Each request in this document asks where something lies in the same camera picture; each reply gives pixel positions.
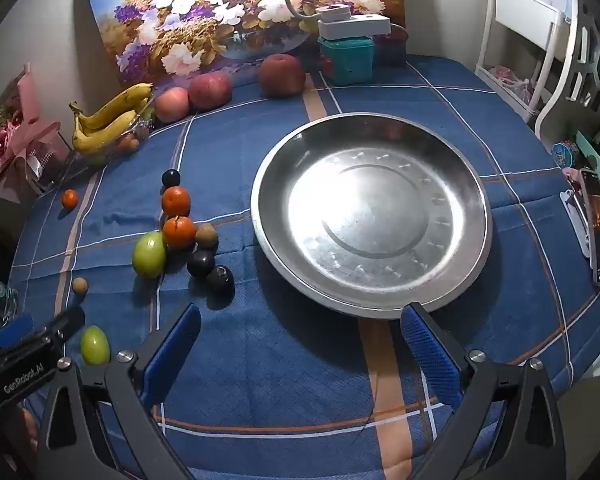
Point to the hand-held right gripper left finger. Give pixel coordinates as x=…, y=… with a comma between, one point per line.
x=172, y=355

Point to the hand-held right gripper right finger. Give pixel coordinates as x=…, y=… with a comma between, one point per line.
x=430, y=355

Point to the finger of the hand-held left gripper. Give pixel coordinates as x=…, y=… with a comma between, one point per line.
x=14, y=330

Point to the round metal plate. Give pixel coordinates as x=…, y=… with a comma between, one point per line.
x=370, y=210

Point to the dark plum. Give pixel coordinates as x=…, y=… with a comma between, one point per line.
x=200, y=263
x=170, y=177
x=220, y=280

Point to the blue plaid tablecloth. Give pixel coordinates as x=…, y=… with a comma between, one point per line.
x=280, y=360

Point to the tangerine with stem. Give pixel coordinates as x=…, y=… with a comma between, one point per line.
x=179, y=232

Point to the small brown kiwi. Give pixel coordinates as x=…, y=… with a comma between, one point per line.
x=142, y=131
x=206, y=235

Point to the small tangerine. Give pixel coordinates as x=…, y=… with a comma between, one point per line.
x=70, y=198

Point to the clear plastic box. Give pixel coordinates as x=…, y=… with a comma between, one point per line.
x=55, y=170

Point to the clear plastic fruit container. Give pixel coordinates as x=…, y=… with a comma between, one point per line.
x=102, y=158

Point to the pink wrapped flower bouquet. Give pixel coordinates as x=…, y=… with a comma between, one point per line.
x=20, y=130

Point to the black smartphone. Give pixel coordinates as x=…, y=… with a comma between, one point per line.
x=597, y=240

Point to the yellow banana bunch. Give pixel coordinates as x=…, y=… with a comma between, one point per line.
x=105, y=120

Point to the round printed tin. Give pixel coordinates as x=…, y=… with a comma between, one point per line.
x=565, y=153

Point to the pale pink apple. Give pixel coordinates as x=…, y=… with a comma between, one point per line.
x=171, y=105

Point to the pink packets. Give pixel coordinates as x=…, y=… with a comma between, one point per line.
x=510, y=80

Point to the dark red apple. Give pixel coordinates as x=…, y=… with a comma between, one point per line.
x=281, y=75

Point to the teal plastic box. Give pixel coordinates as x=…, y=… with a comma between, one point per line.
x=347, y=60

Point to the white carved chair back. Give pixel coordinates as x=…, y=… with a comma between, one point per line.
x=582, y=55

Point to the floral painting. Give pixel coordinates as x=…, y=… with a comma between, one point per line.
x=205, y=10

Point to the white shelf rack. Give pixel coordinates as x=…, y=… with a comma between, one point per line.
x=527, y=15

